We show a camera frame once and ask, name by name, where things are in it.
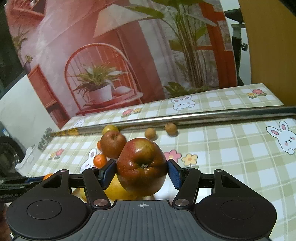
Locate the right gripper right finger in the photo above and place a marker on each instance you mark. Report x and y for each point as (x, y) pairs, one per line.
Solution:
(186, 181)

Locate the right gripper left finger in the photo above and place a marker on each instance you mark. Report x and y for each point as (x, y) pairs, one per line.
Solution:
(95, 182)

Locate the orange mandarin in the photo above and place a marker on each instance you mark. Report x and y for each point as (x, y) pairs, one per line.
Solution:
(99, 146)
(47, 176)
(100, 160)

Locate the large yellow lemon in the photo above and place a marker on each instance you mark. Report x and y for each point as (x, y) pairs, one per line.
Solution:
(115, 191)

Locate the small red apple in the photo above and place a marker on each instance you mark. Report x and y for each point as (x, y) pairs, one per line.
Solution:
(112, 144)

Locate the large red apple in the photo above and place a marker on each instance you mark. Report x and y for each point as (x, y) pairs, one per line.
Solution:
(141, 167)

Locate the brown longan fruit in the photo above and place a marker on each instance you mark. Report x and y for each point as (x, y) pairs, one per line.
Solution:
(171, 129)
(150, 133)

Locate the cream round plate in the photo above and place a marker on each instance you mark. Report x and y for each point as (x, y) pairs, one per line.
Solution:
(167, 192)

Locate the white plastic basket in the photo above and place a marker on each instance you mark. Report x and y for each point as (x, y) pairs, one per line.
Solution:
(31, 156)

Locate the grey washing machine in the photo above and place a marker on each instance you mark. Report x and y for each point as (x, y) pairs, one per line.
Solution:
(12, 153)

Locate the yellow-green plum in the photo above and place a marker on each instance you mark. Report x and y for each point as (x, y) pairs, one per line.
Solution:
(108, 128)

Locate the checkered bunny tablecloth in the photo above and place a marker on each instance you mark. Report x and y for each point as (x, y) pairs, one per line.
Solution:
(248, 151)

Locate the telescopic metal pole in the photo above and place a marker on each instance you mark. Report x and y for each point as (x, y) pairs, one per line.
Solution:
(183, 119)

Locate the printed room backdrop cloth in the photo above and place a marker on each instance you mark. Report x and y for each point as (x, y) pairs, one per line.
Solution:
(84, 57)

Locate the black exercise bike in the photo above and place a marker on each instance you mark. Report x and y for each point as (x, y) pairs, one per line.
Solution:
(237, 44)

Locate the wooden board panel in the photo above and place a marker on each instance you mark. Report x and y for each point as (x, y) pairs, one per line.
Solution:
(270, 28)

